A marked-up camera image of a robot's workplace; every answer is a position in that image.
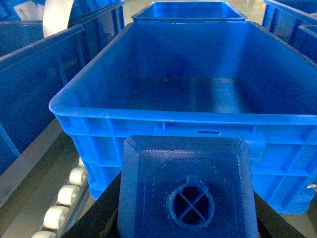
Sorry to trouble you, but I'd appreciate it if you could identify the blue bin middle rear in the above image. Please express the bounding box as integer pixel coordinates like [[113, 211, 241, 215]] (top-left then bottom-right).
[[132, 1, 247, 22]]

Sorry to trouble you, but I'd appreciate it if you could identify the blue bin right front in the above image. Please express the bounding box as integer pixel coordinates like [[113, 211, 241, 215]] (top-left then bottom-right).
[[262, 0, 317, 61]]

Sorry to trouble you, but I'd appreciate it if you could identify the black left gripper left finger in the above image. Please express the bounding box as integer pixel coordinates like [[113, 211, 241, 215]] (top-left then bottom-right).
[[63, 174, 121, 238]]

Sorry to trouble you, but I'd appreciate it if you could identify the steel shelf rack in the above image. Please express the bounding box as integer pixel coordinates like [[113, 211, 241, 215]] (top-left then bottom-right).
[[0, 119, 95, 238]]

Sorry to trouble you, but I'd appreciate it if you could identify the blue bin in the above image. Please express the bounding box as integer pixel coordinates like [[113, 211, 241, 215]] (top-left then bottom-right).
[[0, 0, 124, 171], [132, 1, 247, 22], [49, 21, 317, 214], [262, 0, 317, 61]]

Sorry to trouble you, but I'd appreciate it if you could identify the blue rectangular block part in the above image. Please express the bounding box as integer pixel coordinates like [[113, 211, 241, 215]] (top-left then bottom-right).
[[117, 136, 258, 238]]

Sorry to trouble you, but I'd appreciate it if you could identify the blue bin left front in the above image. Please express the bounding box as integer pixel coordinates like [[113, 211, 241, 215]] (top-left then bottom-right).
[[0, 0, 124, 171]]

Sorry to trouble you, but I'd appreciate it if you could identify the blue bin middle front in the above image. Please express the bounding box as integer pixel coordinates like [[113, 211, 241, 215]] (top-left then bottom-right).
[[49, 21, 317, 214]]

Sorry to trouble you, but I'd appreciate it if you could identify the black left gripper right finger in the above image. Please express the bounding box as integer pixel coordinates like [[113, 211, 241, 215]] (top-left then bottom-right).
[[254, 192, 305, 238]]

